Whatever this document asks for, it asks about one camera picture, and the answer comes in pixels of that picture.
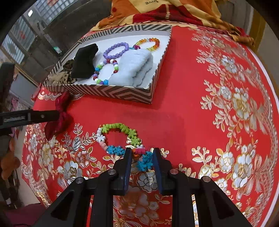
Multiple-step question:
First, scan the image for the purple bead bracelet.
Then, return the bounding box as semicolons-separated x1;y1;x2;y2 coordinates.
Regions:
103;42;130;61

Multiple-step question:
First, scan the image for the multicolor round bead bracelet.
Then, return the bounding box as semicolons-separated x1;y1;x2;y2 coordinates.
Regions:
92;58;120;86

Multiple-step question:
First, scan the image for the white folded towel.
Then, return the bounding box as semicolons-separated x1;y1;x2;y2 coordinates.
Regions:
108;49;153;87

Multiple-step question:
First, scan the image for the amber rainbow crystal bracelet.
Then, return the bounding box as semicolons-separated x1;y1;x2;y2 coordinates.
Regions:
132;37;161;52

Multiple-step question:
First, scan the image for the striped chevron tray box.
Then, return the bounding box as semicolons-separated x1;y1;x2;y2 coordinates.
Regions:
43;24;172;104

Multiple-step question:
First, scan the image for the colorful flower bead bracelet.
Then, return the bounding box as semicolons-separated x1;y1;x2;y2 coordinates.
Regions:
95;122;154;173

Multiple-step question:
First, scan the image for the dark red velvet bow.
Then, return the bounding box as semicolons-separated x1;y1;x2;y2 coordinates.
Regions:
44;92;72;140

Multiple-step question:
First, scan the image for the red floral embroidered tablecloth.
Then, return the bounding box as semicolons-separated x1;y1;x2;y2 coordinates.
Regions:
22;27;278;226

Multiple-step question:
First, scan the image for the orange cream love blanket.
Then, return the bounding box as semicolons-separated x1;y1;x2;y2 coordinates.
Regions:
91;0;254;46

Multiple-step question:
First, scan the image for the black fabric pouch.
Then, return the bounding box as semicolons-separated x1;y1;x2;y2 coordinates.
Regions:
71;43;98;79

